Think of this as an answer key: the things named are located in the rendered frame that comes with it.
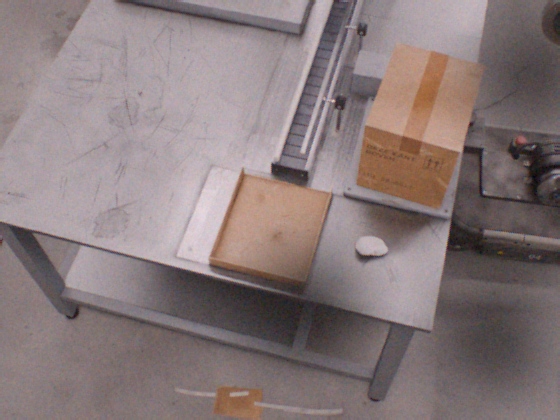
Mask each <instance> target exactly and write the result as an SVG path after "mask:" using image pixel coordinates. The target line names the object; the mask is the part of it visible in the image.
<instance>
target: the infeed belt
mask: <svg viewBox="0 0 560 420"><path fill-rule="evenodd" d="M357 1H358V0H354V1H353V7H352V9H351V12H350V14H349V18H348V20H347V25H350V24H351V20H352V18H353V13H354V10H355V7H356V4H357ZM348 3H349V2H348ZM348 3H342V2H340V1H339V0H333V5H332V7H331V10H330V12H329V15H328V18H327V23H326V25H325V28H324V30H323V33H322V36H321V37H320V43H319V45H318V48H317V50H316V53H315V56H314V61H313V63H312V66H311V69H310V71H309V73H308V75H307V81H306V83H305V86H304V89H303V91H302V94H301V96H300V102H299V104H298V107H297V109H296V111H295V114H294V116H293V122H292V124H291V127H290V130H289V132H288V135H287V137H286V142H285V144H284V147H283V150H282V152H281V155H280V158H279V162H277V161H276V162H275V165H279V166H284V167H287V168H292V169H295V170H300V171H304V169H305V166H306V164H307V161H308V156H309V152H310V150H311V147H312V144H313V142H314V139H315V133H316V130H317V128H318V125H319V123H320V119H321V114H322V111H323V109H324V106H325V102H321V107H320V109H319V112H318V115H317V117H316V120H315V126H314V129H313V131H312V134H311V137H310V139H309V143H308V148H307V151H306V153H305V156H301V147H302V144H303V142H304V139H305V137H306V134H307V131H308V126H309V123H310V121H311V118H312V115H313V112H314V107H315V104H316V102H317V99H318V96H319V94H320V91H321V86H322V82H323V80H324V77H325V75H326V72H327V69H328V64H329V62H330V59H331V56H332V54H333V50H334V45H335V43H336V40H337V37H338V35H339V32H340V27H341V25H342V22H343V19H344V16H345V13H346V8H347V6H348ZM347 31H348V29H347V28H345V31H344V33H343V36H342V39H341V44H340V47H339V50H338V52H337V55H336V58H335V61H334V66H333V69H332V71H331V74H330V76H329V80H328V85H327V88H326V90H325V93H324V96H323V97H325V98H327V97H328V92H329V89H330V86H331V83H332V81H333V78H334V76H335V69H336V67H337V64H338V62H339V59H340V56H341V50H342V48H343V45H344V43H345V40H346V37H347Z"/></svg>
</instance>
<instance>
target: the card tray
mask: <svg viewBox="0 0 560 420"><path fill-rule="evenodd" d="M332 189H333V186H331V188H330V191H329V192H325V191H322V190H318V189H314V188H310V187H307V186H299V185H294V184H291V183H287V182H283V181H279V180H276V179H268V178H264V177H260V176H257V175H252V174H249V173H245V172H244V169H243V165H242V168H241V171H240V172H239V175H238V178H237V179H236V185H235V186H234V189H233V192H232V194H231V196H230V199H229V203H228V206H227V208H226V210H225V213H224V215H223V217H222V222H221V224H220V227H219V229H218V231H217V234H216V236H215V241H214V243H213V245H212V248H211V250H210V252H209V255H208V262H209V265H215V266H219V267H222V268H226V269H229V270H233V271H236V272H244V273H247V274H251V275H254V276H258V277H261V278H265V279H272V280H275V281H279V282H282V283H286V284H289V285H293V286H300V287H303V288H305V287H306V285H307V281H308V275H309V272H310V269H311V265H312V263H313V259H314V257H315V251H316V247H317V244H318V241H319V238H320V235H321V232H322V226H323V222H324V220H325V216H326V214H327V210H328V208H329V201H330V198H331V195H332Z"/></svg>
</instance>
